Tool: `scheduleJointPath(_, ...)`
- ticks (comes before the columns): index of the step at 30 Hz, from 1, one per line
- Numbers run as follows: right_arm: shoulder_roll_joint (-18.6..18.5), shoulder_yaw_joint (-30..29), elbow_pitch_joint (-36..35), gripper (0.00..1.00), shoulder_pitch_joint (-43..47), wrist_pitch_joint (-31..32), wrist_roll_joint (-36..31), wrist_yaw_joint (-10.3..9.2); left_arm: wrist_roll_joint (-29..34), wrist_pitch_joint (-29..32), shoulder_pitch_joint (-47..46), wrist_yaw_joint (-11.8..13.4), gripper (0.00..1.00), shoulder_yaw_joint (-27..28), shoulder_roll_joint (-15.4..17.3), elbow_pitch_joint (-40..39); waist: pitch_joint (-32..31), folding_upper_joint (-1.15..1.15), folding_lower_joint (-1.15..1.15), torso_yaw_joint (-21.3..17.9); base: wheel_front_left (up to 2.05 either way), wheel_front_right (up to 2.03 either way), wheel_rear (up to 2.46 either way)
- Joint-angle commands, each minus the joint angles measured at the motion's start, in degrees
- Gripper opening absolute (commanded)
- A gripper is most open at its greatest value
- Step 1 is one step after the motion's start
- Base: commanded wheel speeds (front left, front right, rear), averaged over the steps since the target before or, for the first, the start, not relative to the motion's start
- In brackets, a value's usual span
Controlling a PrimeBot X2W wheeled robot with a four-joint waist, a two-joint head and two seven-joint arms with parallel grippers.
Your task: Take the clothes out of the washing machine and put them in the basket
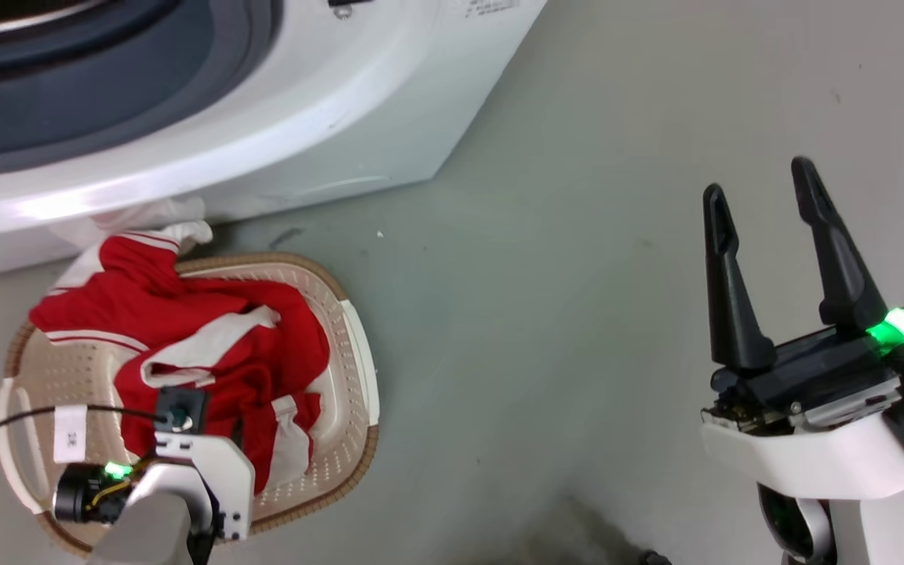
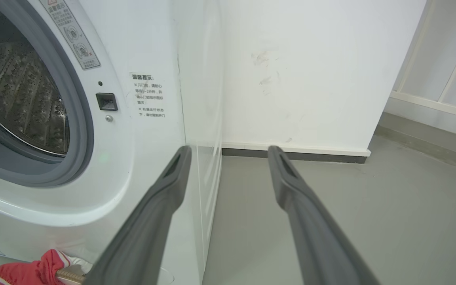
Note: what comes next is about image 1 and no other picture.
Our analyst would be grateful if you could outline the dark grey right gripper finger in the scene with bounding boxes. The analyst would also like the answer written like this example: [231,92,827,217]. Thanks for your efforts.
[702,184,778,373]
[790,156,890,332]

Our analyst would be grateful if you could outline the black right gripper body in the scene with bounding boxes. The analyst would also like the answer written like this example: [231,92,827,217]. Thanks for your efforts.
[702,308,904,431]

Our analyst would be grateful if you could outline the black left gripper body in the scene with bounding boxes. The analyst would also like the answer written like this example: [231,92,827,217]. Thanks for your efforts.
[54,461,148,526]

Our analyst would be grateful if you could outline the red garment white stripes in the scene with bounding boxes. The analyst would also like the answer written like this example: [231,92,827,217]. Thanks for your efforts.
[27,196,332,496]

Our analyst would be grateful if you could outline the cream perforated laundry basket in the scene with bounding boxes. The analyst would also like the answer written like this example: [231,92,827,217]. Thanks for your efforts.
[0,251,381,559]

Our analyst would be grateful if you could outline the small printed text label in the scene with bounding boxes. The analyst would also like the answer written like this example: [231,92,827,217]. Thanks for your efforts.
[452,0,522,20]

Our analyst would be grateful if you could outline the grey rubber door gasket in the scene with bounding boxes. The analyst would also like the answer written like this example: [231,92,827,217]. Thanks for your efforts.
[0,0,283,182]

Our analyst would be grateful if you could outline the white front-load washing machine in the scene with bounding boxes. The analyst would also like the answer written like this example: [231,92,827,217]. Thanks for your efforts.
[0,0,549,284]

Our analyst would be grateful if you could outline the white cable tag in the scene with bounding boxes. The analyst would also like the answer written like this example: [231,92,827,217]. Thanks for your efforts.
[53,405,87,465]

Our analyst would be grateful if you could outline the thin black cable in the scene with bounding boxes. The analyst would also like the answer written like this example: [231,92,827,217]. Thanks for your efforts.
[0,404,164,461]

